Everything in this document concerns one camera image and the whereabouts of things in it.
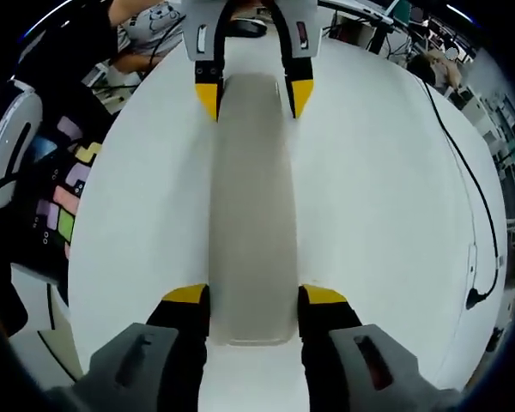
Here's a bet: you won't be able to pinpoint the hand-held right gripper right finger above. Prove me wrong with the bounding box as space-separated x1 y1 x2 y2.
298 282 427 412

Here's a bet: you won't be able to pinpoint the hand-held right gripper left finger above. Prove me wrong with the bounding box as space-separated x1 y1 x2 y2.
80 282 211 412

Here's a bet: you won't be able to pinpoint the beige cutlery case lid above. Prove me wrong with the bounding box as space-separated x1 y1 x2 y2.
207 71 300 347

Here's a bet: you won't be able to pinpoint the black computer mouse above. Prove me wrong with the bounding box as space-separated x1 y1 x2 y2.
229 16 269 39

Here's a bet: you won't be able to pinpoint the white worn chest device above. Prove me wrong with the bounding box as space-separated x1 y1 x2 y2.
0 79 44 208

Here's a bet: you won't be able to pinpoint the cluttered office desks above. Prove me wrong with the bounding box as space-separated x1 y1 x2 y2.
445 81 515 258

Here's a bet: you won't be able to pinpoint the black power cable with plug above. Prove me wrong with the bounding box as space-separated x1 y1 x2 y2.
420 78 502 311

